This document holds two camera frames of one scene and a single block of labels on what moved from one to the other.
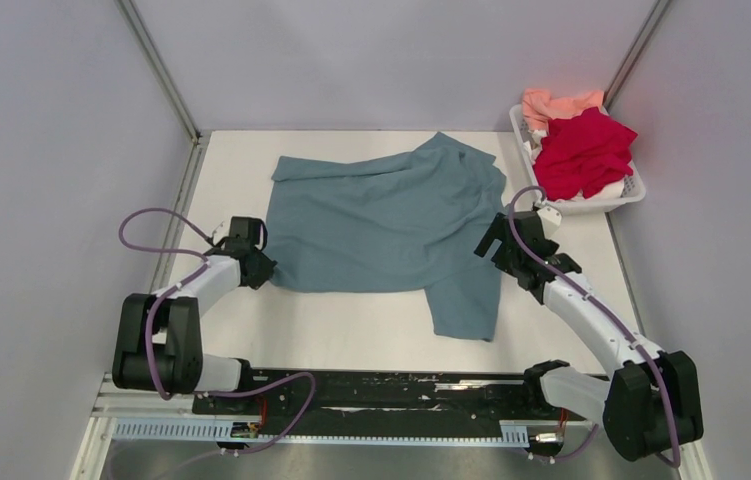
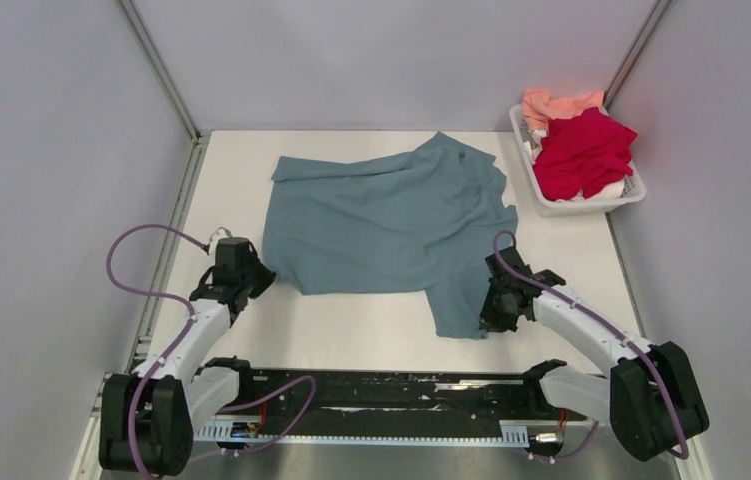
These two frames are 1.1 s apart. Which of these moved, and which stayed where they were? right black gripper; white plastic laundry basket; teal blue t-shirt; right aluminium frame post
Moved: right black gripper
Stayed: right aluminium frame post; teal blue t-shirt; white plastic laundry basket
